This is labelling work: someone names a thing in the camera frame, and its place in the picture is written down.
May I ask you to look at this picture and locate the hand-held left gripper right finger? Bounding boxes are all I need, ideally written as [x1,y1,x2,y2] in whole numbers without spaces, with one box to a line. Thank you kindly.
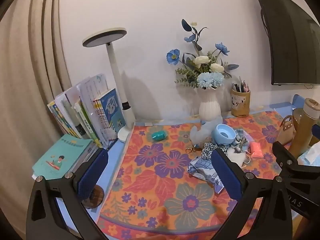
[211,147,293,240]

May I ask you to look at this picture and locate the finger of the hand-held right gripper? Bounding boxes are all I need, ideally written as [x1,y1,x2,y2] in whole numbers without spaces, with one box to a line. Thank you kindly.
[272,141,302,180]

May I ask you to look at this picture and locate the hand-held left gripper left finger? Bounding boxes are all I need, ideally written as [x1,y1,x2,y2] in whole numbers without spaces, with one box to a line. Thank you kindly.
[26,147,109,240]

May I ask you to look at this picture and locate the pink soft packet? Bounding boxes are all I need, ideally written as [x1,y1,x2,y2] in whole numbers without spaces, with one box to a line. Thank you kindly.
[250,141,263,158]

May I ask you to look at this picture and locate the white fluffy heart pendant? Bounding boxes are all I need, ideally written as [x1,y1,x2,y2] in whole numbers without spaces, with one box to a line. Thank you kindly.
[226,147,247,167]

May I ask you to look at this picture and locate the small beige handbag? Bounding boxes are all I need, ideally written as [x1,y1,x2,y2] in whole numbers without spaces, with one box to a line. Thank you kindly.
[277,115,295,145]

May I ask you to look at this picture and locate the brown round coaster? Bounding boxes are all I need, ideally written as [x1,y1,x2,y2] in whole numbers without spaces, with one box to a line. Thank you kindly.
[84,185,105,209]

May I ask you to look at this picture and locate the blue white leaf packet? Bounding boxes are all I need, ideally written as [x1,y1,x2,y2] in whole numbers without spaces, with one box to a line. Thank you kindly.
[187,155,225,194]

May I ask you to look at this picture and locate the white tissue pack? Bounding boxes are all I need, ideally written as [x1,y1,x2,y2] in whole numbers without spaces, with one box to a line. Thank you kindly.
[297,146,320,167]

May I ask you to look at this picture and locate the amber bottle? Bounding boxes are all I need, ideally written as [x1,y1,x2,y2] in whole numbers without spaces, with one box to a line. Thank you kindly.
[289,97,320,158]

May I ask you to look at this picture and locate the black white checked scrunchie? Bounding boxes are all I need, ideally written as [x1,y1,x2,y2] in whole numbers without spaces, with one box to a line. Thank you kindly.
[201,142,225,159]

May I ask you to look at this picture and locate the teal cover book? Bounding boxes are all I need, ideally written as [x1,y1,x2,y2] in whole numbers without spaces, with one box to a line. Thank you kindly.
[32,134,95,178]

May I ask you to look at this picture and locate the light blue round bowl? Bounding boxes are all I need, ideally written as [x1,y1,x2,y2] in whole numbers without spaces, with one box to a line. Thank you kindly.
[212,124,237,145]

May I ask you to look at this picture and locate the blue plaid cloth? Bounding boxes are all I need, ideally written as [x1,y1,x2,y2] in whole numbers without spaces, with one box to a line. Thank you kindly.
[232,129,248,153]

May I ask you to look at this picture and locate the grey plush toy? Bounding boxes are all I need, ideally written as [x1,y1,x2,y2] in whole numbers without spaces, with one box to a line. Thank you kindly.
[190,116,224,144]

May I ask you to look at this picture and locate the row of standing books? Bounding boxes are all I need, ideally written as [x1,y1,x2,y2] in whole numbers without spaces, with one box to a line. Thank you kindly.
[47,74,125,148]

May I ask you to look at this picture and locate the orange floral table mat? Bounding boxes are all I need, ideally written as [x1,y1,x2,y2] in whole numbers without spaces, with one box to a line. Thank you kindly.
[96,110,298,240]

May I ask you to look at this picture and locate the wooden pen holder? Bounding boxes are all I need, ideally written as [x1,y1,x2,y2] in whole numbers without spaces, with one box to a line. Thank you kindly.
[230,89,251,117]

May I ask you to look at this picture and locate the small teal sharpener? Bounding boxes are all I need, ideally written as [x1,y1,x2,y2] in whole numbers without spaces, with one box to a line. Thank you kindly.
[152,131,167,142]

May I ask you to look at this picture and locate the bunch of pens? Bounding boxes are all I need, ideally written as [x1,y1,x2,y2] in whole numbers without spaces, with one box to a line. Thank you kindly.
[232,76,250,93]

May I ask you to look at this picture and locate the beige curtain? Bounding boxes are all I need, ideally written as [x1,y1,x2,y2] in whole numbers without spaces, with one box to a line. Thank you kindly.
[0,0,75,240]

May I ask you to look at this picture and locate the white desk lamp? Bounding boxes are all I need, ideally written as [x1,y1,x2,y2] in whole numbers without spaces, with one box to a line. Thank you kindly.
[82,27,137,143]

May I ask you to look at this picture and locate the black wall screen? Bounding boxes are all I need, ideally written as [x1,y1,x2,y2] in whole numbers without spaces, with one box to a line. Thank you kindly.
[250,0,320,85]

